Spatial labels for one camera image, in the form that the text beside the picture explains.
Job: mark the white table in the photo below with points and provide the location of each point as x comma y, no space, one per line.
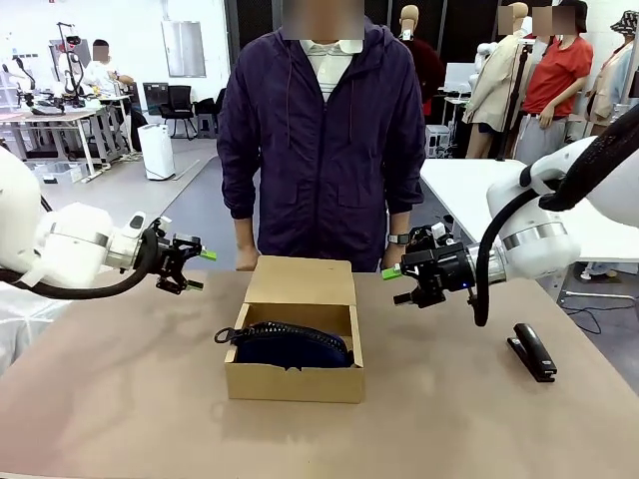
459,179

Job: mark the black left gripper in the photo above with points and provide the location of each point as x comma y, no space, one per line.
162,259

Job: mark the silver wristwatch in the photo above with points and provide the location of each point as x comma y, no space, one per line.
398,239

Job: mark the white computer case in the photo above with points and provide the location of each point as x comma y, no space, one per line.
438,142

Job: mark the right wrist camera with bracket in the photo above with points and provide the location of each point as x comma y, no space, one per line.
427,237

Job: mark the mannequin in dark red top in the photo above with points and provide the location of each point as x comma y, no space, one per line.
429,60

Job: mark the white air purifier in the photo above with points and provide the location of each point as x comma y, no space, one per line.
156,149

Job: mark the person's right forearm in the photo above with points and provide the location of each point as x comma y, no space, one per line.
245,230

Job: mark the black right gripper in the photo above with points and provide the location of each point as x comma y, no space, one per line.
449,272

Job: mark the black stand pole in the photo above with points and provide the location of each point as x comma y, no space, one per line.
516,90

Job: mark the person in purple jacket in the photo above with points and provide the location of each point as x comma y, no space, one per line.
319,174

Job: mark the person's right hand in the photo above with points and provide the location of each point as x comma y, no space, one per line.
247,258

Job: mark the grey wall panel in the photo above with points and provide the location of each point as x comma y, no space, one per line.
183,47

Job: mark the navy zipper pencil case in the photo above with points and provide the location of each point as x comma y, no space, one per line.
289,349

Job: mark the black office chair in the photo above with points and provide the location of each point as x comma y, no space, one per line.
177,107

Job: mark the person's left forearm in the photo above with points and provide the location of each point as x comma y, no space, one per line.
398,223

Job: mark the seated person in white shirt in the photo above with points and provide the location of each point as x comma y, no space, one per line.
102,72

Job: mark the black stapler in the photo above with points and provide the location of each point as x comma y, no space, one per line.
531,351

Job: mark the brown cardboard box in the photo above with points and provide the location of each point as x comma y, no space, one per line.
294,384

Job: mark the mannequin in beige jacket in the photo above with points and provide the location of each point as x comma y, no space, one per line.
494,85

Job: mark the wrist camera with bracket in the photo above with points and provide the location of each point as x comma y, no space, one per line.
427,237
162,225

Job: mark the mannequin with bucket hat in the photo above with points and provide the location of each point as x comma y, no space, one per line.
611,85

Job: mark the grey work desk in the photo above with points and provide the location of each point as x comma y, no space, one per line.
60,117

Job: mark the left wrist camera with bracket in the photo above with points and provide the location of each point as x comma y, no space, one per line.
162,225

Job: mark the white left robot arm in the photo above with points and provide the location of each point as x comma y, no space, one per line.
75,239

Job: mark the person's left hand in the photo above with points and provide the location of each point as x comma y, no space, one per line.
394,257

